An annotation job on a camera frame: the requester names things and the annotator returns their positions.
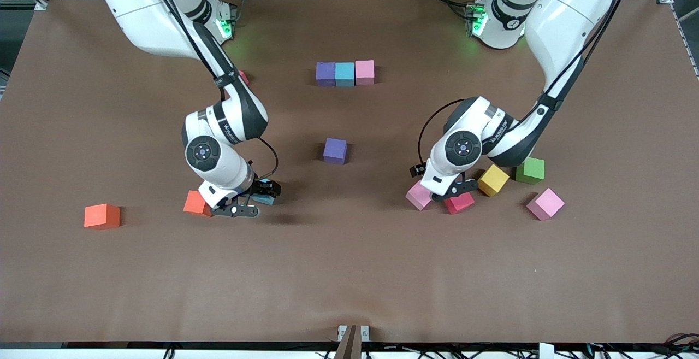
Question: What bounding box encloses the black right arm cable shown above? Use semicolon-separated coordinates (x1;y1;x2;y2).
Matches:
142;0;279;181

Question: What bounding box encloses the pink foam cube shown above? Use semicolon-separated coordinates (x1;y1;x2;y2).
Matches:
355;60;376;86
405;180;435;211
526;187;566;221

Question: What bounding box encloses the brown paper table cover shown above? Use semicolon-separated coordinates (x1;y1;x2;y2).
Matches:
0;0;699;344

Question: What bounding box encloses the green foam cube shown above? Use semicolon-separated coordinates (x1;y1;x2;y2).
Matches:
516;156;546;185

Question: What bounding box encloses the metal bracket with brown post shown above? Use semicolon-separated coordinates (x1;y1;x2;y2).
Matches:
337;325;370;359

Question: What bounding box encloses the yellow foam cube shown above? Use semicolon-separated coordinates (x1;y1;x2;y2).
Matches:
478;163;511;197

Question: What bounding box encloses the orange foam cube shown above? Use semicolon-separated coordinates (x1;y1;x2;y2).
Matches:
84;204;121;230
183;190;214;217

